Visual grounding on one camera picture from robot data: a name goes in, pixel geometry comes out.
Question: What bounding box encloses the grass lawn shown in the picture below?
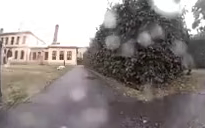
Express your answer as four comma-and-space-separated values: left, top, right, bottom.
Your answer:
0, 63, 76, 109

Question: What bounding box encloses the distant pale building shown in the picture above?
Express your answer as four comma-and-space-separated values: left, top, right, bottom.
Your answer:
77, 46, 90, 60

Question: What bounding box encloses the large dark green bush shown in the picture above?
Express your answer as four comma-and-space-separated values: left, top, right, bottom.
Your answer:
82, 0, 196, 90

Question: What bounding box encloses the small white object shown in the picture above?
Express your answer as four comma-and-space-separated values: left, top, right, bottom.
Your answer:
56, 65, 67, 71

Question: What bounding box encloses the wet grey asphalt path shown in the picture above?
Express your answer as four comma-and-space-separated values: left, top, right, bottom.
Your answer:
0, 64, 205, 128

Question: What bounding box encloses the cream building with chimney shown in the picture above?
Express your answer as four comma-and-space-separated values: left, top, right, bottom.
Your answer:
0, 23, 79, 67

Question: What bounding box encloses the dark green hedge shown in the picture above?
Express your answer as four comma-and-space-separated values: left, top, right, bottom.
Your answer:
186, 33, 205, 70

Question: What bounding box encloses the leaf-strewn grass strip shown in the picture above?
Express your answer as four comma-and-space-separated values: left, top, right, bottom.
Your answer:
84, 66, 205, 103

